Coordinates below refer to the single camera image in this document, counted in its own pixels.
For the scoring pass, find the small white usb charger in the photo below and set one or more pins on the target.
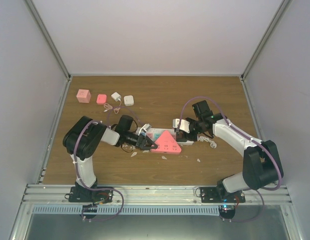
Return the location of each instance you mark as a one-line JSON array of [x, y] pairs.
[[116, 96]]

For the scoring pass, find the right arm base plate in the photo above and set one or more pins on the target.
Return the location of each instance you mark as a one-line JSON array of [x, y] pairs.
[[211, 194]]

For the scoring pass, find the left aluminium frame post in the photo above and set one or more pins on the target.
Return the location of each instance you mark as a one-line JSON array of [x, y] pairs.
[[44, 31]]

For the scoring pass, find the pink cube socket adapter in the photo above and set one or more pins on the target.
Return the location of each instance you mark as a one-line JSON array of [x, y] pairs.
[[83, 96]]

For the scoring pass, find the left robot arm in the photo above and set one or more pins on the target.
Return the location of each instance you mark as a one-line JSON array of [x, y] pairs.
[[82, 140]]

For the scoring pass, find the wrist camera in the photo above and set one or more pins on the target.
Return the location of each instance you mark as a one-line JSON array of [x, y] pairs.
[[144, 129], [182, 125]]

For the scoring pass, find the right aluminium frame post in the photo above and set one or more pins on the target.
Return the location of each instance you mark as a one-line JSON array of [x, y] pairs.
[[284, 4]]

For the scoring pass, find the slotted cable duct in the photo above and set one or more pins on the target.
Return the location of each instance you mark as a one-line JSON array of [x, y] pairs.
[[73, 209]]

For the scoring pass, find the white folding charger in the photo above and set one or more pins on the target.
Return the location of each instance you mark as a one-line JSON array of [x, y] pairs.
[[128, 100]]

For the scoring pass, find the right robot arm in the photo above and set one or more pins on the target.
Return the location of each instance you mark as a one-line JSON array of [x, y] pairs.
[[261, 167]]

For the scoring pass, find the aluminium frame post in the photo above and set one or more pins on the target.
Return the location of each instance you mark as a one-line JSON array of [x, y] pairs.
[[284, 4], [44, 31]]

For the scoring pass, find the pink flat square adapter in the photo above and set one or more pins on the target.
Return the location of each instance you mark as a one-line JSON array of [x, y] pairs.
[[101, 99]]

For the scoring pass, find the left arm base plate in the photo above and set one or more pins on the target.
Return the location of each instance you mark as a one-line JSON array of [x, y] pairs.
[[79, 194]]

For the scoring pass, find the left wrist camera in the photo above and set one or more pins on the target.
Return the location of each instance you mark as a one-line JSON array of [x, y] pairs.
[[144, 129]]

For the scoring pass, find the aluminium front rail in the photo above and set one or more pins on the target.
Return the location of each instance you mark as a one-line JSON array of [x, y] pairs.
[[169, 195]]

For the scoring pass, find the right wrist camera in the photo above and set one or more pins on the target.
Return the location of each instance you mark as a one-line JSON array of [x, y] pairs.
[[182, 125]]

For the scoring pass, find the pink triangular socket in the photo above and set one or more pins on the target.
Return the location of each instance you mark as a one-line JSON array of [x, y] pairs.
[[167, 144]]

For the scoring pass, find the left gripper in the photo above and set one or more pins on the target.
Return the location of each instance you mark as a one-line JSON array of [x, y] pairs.
[[148, 140]]

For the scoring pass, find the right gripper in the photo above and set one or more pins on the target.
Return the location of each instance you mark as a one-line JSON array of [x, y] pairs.
[[189, 137]]

